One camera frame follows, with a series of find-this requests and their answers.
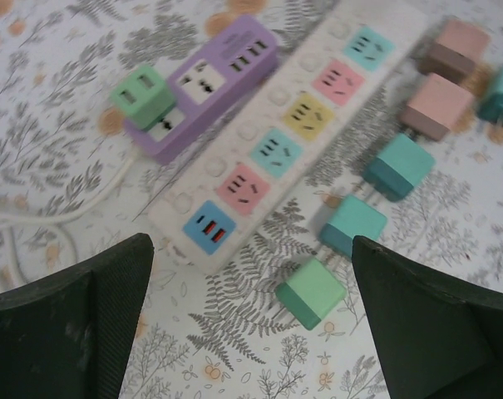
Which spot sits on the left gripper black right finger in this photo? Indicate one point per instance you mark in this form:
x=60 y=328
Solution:
x=434 y=332

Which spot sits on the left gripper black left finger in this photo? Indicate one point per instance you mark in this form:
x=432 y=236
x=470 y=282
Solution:
x=47 y=332

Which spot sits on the green cube plug adapter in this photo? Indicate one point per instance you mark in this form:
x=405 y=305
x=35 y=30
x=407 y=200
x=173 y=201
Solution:
x=311 y=291
x=145 y=101

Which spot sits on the teal cube plug adapter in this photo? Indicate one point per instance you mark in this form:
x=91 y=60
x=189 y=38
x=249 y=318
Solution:
x=351 y=220
x=502 y=91
x=400 y=162

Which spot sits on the pink cube plug adapter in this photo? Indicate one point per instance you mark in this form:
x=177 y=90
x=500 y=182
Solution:
x=459 y=41
x=438 y=104

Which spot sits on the floral patterned table cover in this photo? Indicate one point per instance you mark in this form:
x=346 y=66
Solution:
x=47 y=104

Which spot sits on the white multicolour power strip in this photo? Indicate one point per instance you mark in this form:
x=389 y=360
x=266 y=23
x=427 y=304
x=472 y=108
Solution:
x=259 y=112

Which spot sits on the purple power strip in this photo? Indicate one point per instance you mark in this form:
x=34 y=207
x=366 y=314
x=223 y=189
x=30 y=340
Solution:
x=218 y=106

